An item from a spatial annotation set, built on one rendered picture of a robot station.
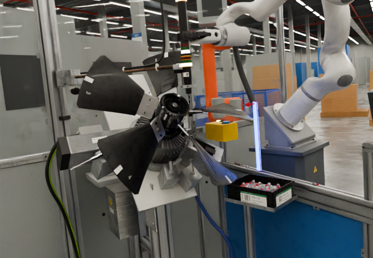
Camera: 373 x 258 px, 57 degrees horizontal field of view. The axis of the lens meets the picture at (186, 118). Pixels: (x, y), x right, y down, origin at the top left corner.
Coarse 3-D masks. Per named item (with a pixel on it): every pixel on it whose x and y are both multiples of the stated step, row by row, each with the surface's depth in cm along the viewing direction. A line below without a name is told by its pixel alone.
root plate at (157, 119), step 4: (156, 120) 127; (160, 120) 129; (152, 124) 125; (156, 124) 127; (160, 124) 129; (156, 128) 127; (160, 128) 129; (156, 132) 127; (160, 132) 129; (164, 132) 131; (156, 136) 127; (160, 136) 130
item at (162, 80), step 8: (152, 56) 156; (160, 56) 154; (168, 56) 153; (176, 56) 152; (144, 64) 154; (160, 64) 151; (168, 64) 149; (152, 72) 151; (160, 72) 149; (168, 72) 146; (152, 80) 148; (160, 80) 146; (168, 80) 144; (176, 80) 142; (160, 88) 143; (168, 88) 141
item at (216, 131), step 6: (210, 126) 184; (216, 126) 179; (222, 126) 175; (228, 126) 176; (234, 126) 178; (210, 132) 184; (216, 132) 179; (222, 132) 175; (228, 132) 177; (234, 132) 179; (210, 138) 185; (216, 138) 180; (222, 138) 176; (228, 138) 177; (234, 138) 179
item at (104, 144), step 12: (120, 132) 114; (132, 132) 117; (144, 132) 121; (108, 144) 110; (120, 144) 113; (132, 144) 116; (144, 144) 120; (156, 144) 127; (108, 156) 109; (120, 156) 112; (132, 156) 115; (144, 156) 120; (132, 168) 115; (144, 168) 120; (120, 180) 110; (132, 180) 114; (132, 192) 113
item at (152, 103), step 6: (144, 96) 132; (150, 96) 132; (144, 102) 133; (150, 102) 133; (156, 102) 133; (138, 108) 133; (144, 108) 133; (150, 108) 133; (138, 114) 133; (144, 114) 133; (150, 114) 134
